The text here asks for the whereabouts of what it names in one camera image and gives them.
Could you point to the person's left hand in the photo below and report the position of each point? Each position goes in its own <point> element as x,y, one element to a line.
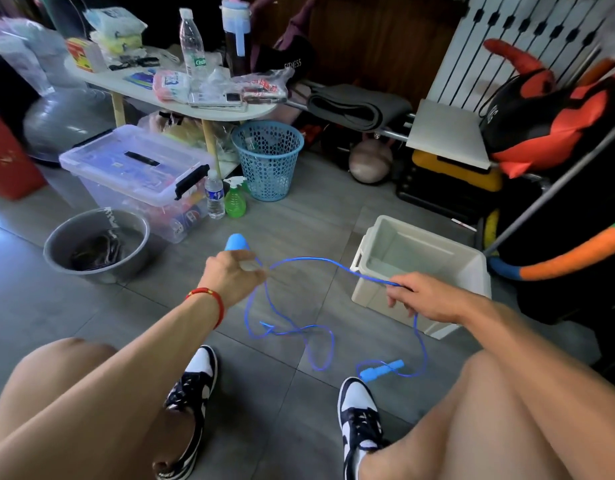
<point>232,280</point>

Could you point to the person's right hand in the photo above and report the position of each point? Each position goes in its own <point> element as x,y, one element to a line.
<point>432,295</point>

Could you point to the white plastic bin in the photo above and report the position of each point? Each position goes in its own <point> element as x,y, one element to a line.
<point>427,250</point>

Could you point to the person's left forearm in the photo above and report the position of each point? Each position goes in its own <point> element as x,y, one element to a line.
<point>97,405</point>

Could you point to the person's right forearm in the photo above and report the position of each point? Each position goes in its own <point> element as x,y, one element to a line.
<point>547,385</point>

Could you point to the person's right leg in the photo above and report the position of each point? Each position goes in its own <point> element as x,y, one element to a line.
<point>487,425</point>

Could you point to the person's leg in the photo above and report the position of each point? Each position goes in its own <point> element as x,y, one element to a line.
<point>47,395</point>
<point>487,425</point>

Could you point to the person's left leg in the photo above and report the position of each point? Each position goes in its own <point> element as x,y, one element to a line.
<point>47,395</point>

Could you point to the green spray bottle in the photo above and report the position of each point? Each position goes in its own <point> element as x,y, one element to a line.
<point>235,200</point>

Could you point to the small plastic water bottle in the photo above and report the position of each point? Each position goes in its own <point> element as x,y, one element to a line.
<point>215,197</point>

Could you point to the black white left shoe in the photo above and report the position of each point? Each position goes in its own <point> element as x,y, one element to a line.
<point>192,390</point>

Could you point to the black white shoe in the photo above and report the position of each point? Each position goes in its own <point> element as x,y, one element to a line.
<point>357,425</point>
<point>192,390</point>

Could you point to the blue mesh plastic basket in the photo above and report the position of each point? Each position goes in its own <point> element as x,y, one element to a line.
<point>267,160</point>

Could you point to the yellow black case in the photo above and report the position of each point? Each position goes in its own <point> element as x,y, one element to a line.
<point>455,172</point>

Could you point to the multicoloured hula hoop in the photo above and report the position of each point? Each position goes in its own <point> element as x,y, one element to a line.
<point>567,257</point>

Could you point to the brown ball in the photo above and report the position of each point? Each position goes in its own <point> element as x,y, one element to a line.
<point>370,162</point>

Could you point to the black white right shoe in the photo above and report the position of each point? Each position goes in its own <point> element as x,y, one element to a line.
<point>357,425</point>

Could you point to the black maroon exercise machine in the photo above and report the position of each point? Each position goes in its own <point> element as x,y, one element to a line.
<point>587,295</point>

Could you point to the clear bin with black latches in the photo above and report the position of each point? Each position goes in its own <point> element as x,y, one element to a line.
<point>117,165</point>

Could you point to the grey flat board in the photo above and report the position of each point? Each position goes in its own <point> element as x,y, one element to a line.
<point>449,133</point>

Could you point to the white metal pole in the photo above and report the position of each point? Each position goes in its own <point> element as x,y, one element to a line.
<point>557,185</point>

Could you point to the grey metal basin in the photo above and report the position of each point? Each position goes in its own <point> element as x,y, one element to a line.
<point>59,250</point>

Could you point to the clear plastic bag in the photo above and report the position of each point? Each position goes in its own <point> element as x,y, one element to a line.
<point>262,87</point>

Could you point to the pink white packet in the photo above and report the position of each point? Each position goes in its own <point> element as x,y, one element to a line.
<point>170,85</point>

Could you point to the grey folded mat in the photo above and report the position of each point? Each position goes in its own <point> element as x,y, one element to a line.
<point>352,105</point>

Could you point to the black red inflatable toy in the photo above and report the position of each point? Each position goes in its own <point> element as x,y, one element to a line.
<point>547,115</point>

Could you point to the white round table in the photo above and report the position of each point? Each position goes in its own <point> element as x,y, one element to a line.
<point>117,80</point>

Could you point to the grey exercise ball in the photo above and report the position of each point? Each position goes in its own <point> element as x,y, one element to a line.
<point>62,120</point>

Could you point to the large plastic water bottle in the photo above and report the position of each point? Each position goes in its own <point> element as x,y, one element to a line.
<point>192,43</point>

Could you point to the white radiator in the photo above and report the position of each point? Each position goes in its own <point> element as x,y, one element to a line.
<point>487,55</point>

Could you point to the red bag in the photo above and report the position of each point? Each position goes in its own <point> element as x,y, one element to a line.
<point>9,160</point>

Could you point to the white blue tumbler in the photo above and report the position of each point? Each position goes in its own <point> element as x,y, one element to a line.
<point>236,23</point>

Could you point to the white green pack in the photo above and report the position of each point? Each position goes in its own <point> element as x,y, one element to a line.
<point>115,27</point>

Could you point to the white plastic bag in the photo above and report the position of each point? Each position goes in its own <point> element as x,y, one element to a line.
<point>32,55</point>

